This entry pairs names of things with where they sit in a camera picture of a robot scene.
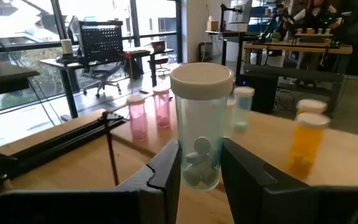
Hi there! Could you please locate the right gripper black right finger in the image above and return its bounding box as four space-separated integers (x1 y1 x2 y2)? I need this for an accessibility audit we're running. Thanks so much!
221 138 358 224

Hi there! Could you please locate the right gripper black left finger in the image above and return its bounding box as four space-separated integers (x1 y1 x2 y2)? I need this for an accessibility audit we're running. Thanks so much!
0 139 181 224

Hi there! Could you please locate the pink medicine bottle white cap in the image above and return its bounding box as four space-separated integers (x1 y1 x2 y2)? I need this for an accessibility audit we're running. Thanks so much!
152 85 171 129
126 94 149 142

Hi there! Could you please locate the small wooden shelf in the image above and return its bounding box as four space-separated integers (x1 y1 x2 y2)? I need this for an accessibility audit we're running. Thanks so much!
294 27 334 40

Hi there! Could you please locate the black computer tower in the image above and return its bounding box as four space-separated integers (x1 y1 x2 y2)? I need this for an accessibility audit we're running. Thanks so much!
237 73 280 115

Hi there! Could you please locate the black office chair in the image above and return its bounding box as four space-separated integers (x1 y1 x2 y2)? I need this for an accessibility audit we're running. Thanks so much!
82 61 123 99

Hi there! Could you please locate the black office desk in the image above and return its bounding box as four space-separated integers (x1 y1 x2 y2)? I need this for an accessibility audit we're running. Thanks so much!
39 46 175 119

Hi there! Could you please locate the low black bench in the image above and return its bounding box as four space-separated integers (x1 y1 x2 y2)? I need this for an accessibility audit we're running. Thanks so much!
147 57 171 75

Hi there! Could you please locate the tall black standing desk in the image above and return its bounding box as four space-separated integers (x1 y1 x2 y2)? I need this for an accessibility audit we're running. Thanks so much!
205 2 260 78

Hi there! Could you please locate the black open laptop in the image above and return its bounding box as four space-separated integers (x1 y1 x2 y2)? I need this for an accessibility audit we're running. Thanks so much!
150 40 167 54

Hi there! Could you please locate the wooden robot station table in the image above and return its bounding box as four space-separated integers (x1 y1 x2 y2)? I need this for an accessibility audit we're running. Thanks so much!
243 39 354 116

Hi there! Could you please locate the black speaker box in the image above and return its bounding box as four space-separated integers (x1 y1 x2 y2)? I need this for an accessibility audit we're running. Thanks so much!
198 42 213 63

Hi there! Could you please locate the white cylinder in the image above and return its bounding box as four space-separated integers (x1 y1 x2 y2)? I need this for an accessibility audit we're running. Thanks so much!
60 39 74 57

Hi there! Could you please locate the tan tissue box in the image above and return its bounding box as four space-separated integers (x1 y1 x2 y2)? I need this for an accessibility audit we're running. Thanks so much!
206 15 219 32

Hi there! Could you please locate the black aluminium table frame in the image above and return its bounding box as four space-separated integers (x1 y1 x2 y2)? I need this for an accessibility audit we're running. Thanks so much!
0 113 127 194

